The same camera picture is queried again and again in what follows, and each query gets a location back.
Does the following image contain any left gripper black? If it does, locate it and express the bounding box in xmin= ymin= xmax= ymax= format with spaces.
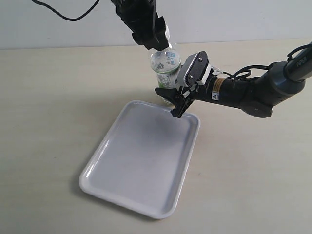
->
xmin=112 ymin=0 xmax=168 ymax=51

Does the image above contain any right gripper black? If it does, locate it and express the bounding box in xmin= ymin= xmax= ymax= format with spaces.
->
xmin=155 ymin=83 xmax=212 ymax=118

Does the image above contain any clear plastic water bottle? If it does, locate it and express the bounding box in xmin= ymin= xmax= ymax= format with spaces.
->
xmin=149 ymin=26 xmax=182 ymax=107

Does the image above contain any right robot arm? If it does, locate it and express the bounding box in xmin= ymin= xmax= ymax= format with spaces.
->
xmin=155 ymin=43 xmax=312 ymax=118

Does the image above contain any white plastic tray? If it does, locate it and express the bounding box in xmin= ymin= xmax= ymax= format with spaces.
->
xmin=79 ymin=100 xmax=200 ymax=219

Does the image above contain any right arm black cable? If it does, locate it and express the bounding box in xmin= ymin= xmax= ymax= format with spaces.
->
xmin=214 ymin=45 xmax=312 ymax=81

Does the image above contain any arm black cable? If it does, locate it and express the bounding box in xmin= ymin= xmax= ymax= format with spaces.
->
xmin=31 ymin=0 xmax=100 ymax=21
xmin=214 ymin=45 xmax=312 ymax=81

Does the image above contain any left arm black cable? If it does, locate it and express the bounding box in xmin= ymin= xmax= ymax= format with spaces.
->
xmin=31 ymin=0 xmax=100 ymax=21

